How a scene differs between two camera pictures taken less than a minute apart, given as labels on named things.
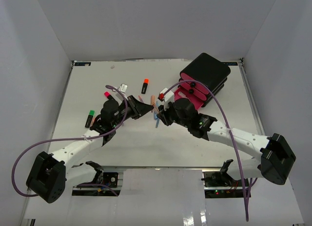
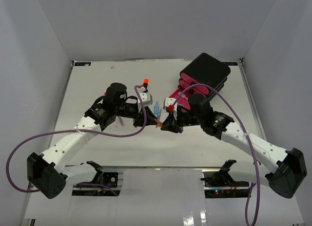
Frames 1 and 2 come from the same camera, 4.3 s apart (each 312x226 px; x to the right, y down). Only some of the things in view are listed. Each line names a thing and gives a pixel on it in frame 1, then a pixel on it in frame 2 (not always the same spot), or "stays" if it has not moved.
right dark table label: (230, 63) stays
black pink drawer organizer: (201, 79) stays
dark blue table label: (83, 64) stays
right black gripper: (163, 114) → (172, 124)
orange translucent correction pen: (153, 102) → (159, 122)
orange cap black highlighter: (145, 84) stays
